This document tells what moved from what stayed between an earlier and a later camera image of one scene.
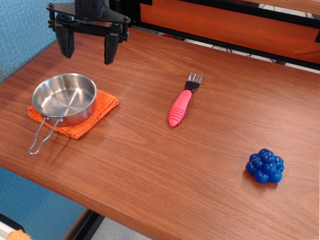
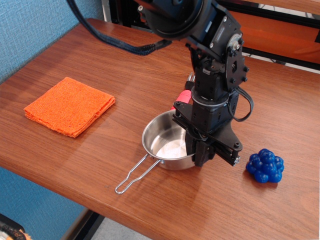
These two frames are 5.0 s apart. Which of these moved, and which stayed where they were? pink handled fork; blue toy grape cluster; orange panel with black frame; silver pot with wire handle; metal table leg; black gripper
Moved: black gripper; silver pot with wire handle
Stayed: pink handled fork; blue toy grape cluster; metal table leg; orange panel with black frame
